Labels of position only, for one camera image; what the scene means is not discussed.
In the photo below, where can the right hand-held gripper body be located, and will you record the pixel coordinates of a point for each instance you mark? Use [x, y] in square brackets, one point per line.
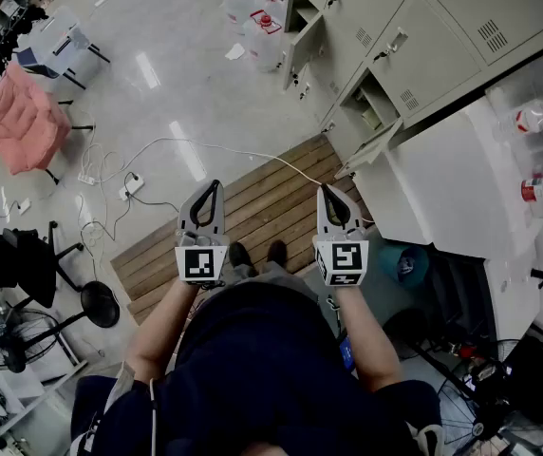
[342, 259]

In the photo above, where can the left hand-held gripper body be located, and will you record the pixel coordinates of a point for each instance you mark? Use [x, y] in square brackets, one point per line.
[201, 261]

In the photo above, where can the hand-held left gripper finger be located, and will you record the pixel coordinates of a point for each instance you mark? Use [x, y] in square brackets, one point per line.
[193, 213]
[214, 207]

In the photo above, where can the grey locker door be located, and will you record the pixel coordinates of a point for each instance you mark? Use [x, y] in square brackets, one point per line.
[371, 147]
[302, 50]

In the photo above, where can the person's right forearm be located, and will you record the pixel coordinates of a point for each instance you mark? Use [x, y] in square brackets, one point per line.
[371, 340]

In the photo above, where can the person's left forearm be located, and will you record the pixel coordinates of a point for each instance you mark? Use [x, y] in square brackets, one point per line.
[162, 330]

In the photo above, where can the green item inside locker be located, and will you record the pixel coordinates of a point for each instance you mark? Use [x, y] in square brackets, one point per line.
[371, 118]

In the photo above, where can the grey metal locker cabinet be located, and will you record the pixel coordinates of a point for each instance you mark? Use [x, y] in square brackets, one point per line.
[423, 41]

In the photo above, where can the person's left dark shoe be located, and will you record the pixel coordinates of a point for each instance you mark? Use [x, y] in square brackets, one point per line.
[241, 257]

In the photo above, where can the person's dark shoe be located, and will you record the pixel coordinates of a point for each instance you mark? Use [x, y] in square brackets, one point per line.
[277, 251]
[241, 257]

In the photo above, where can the wooden slatted floor pallet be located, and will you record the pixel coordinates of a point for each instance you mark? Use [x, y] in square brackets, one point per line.
[271, 197]

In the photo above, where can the teal waste bin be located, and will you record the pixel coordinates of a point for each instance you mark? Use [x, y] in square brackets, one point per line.
[402, 264]

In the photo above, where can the person's right dark shoe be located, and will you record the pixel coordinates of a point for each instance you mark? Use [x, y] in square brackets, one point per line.
[277, 251]

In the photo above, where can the person's grey trousers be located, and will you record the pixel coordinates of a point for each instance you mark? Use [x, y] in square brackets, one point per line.
[276, 278]

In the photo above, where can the blue card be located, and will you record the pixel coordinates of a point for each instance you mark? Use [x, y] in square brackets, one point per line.
[347, 354]

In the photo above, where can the white cabinet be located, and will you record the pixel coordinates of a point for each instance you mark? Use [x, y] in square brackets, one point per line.
[442, 183]

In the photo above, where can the black round fan base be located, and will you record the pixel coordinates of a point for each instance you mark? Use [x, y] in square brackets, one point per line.
[99, 303]

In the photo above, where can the person's dark blue shirt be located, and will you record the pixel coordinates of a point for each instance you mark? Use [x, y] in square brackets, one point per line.
[262, 387]

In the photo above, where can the white paper sheet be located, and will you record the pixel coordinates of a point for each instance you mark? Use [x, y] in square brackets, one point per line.
[235, 51]

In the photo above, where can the small white plug adapter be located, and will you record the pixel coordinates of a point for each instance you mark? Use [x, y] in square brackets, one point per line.
[24, 205]

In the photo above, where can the large clear water jug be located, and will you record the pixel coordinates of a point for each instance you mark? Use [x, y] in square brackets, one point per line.
[263, 41]
[239, 5]
[272, 2]

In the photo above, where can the black office chair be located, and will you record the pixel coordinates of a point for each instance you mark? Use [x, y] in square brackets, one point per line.
[10, 261]

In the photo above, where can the pink cushioned chair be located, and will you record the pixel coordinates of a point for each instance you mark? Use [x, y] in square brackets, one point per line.
[20, 119]

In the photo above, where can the black floor fan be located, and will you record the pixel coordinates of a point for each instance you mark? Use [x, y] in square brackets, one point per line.
[10, 342]

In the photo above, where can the clear plastic storage box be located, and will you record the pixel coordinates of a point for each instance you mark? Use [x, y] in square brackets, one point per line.
[58, 43]

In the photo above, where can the clear plastic shelf box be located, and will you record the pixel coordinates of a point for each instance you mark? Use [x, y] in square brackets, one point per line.
[542, 83]

